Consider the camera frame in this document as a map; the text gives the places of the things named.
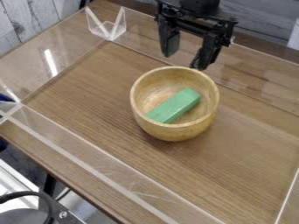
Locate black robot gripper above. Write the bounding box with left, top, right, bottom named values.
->
left=155, top=0, right=239, bottom=71

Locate brown wooden bowl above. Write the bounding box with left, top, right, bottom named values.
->
left=129, top=66, right=220, bottom=142

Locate green rectangular block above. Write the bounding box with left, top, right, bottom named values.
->
left=145, top=87, right=202, bottom=124

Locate black table leg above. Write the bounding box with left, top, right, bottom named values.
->
left=43, top=174, right=57, bottom=196

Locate clear acrylic corner bracket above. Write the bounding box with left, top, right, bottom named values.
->
left=84, top=7, right=127, bottom=41

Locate clear acrylic tray wall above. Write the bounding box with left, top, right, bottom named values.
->
left=0, top=81, right=224, bottom=224

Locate black cable loop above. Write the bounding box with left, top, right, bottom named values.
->
left=0, top=191, right=55, bottom=224

